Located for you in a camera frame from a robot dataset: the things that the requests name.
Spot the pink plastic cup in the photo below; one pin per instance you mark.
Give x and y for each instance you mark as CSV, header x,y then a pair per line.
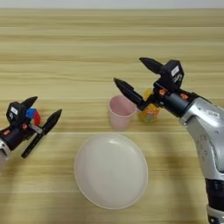
x,y
121,116

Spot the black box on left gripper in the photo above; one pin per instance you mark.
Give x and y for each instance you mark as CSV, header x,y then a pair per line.
x,y
16,112

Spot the orange juice bottle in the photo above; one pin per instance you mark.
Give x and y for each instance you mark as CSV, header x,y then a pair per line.
x,y
148,113

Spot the white round plate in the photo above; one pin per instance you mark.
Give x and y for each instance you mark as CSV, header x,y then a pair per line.
x,y
110,172

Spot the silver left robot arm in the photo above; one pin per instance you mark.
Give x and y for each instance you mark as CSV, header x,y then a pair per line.
x,y
3,153

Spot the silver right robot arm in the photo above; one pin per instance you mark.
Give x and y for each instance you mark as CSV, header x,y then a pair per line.
x,y
207,140

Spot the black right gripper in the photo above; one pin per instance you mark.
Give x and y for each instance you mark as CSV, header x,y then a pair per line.
x,y
172,102

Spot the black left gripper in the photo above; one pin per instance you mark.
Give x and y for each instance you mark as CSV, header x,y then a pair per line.
x,y
16,135

